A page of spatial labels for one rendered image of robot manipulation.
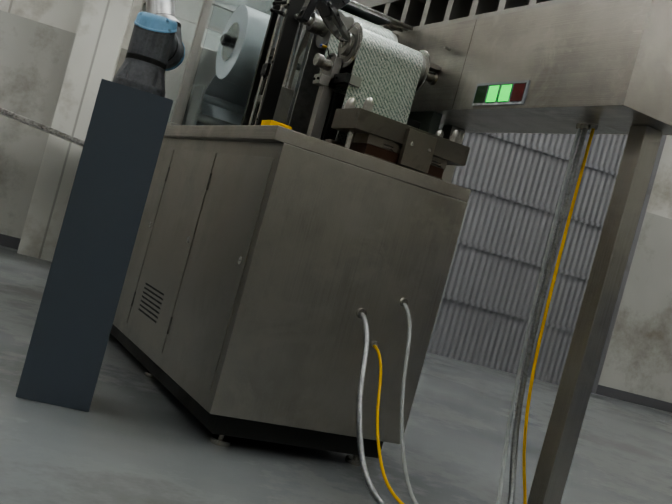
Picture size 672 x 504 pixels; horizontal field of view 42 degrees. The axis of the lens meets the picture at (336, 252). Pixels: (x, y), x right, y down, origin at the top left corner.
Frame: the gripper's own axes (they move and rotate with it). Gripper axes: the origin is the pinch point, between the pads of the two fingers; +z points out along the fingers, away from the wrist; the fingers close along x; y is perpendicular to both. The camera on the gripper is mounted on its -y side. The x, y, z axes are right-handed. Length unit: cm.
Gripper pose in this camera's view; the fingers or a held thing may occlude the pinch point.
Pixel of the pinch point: (342, 38)
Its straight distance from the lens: 282.5
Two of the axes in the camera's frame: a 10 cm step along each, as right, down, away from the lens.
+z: 4.9, 8.0, 3.6
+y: 7.5, -5.9, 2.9
